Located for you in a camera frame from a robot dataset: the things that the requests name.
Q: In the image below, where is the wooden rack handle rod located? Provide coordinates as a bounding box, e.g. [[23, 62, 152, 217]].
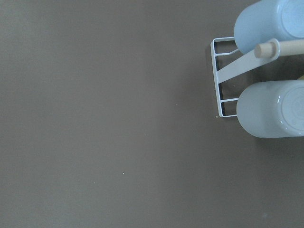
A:
[[254, 39, 304, 58]]

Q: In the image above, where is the light blue cup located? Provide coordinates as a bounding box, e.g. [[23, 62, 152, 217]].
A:
[[234, 0, 304, 54]]

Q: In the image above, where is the grey cup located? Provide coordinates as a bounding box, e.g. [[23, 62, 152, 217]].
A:
[[237, 80, 304, 138]]

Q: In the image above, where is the white wire cup rack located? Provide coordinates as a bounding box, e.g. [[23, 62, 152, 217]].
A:
[[210, 37, 278, 118]]

